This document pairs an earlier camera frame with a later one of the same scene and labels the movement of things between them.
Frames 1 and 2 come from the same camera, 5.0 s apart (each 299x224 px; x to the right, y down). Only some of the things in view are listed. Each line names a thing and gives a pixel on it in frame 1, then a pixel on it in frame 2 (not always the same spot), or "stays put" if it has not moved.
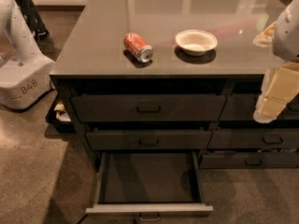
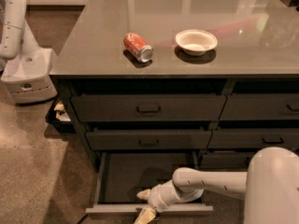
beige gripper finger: (265, 37) → (144, 194)
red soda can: (137, 48) stays put
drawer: (254, 138) stays put
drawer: (149, 185) stays put
